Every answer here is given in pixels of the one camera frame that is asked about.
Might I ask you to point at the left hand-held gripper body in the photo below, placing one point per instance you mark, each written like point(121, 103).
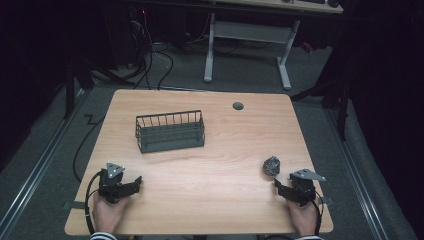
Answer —
point(111, 180)

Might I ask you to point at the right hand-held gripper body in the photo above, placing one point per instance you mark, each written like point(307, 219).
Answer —
point(302, 186)

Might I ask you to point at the person's left hand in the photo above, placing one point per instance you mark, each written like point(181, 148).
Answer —
point(108, 213)

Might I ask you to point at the person's right hand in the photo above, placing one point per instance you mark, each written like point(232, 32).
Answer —
point(304, 220)

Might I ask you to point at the dark crumpled ball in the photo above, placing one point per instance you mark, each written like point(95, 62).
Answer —
point(271, 166)

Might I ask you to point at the grey tape strip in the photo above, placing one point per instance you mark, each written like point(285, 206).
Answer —
point(326, 201)
point(75, 205)

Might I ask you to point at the black metal stand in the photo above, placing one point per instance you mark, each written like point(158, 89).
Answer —
point(75, 86)
point(336, 90)

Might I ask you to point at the white-framed desk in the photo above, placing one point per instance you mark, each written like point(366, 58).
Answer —
point(248, 31)

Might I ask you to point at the metal floor rail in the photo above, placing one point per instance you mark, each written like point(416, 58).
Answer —
point(358, 176)
point(36, 166)

